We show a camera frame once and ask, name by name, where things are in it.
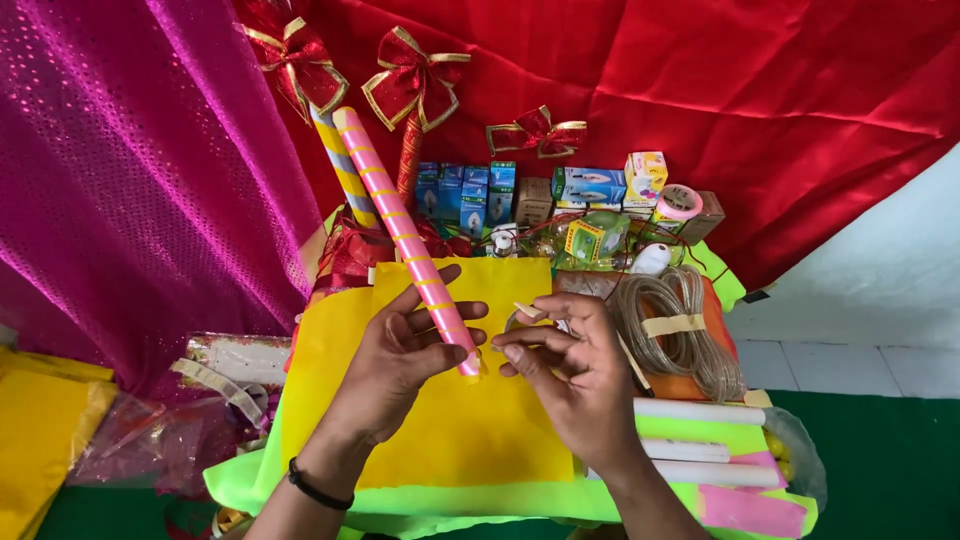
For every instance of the yellow green packaged box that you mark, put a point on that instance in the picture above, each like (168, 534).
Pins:
(592, 238)

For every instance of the tangle of red ribbon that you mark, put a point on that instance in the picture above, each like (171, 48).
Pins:
(352, 251)

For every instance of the small red gold-edged bow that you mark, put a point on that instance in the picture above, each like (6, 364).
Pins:
(536, 131)

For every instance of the magenta sequin cloth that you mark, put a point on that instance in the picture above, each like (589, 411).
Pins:
(135, 172)

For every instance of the red wrapped stick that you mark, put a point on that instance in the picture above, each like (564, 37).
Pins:
(409, 165)

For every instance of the neon green paper sheet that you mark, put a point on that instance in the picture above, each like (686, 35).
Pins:
(450, 504)

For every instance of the red satin cloth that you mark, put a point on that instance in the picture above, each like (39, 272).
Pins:
(712, 97)

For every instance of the yellow paper sheet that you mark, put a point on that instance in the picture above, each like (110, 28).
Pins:
(465, 435)

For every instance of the colourful white yellow box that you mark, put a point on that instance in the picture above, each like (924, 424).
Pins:
(645, 178)

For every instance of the white lace ribbon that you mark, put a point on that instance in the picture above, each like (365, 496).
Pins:
(217, 386)

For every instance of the plain brown box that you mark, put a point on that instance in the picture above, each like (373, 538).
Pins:
(705, 217)

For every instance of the brown cardboard box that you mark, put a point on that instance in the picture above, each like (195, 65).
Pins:
(533, 201)

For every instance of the wide blue white bulb box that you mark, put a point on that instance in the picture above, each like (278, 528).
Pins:
(592, 185)

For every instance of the clear plastic bag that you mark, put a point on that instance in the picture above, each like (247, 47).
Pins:
(795, 450)

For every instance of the pink ribbon-wrapped stick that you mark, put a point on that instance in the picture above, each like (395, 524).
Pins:
(397, 225)

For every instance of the white plastic plug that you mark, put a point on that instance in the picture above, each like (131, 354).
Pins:
(651, 258)

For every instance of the pink tape roll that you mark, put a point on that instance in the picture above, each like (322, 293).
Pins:
(679, 202)

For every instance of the person's right hand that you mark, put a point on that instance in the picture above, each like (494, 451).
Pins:
(592, 382)

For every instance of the black wristband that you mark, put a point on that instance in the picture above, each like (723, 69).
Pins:
(319, 491)

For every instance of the clear tape roll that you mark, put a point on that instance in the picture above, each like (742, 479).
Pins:
(517, 321)

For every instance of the person's left hand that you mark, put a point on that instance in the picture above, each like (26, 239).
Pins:
(379, 367)

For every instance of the silver glitter packet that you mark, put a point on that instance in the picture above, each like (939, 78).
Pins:
(247, 358)

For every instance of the pink paper sheet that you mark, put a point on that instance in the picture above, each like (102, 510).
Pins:
(750, 511)

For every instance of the yellow grey striped stick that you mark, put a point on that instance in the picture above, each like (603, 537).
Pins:
(345, 172)

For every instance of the pink transparent plastic wrap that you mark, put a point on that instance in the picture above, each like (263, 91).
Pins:
(150, 442)

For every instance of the yellow cloth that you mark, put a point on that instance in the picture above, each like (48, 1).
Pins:
(37, 435)

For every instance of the white plastic tube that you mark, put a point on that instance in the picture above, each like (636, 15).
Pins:
(686, 451)
(712, 474)

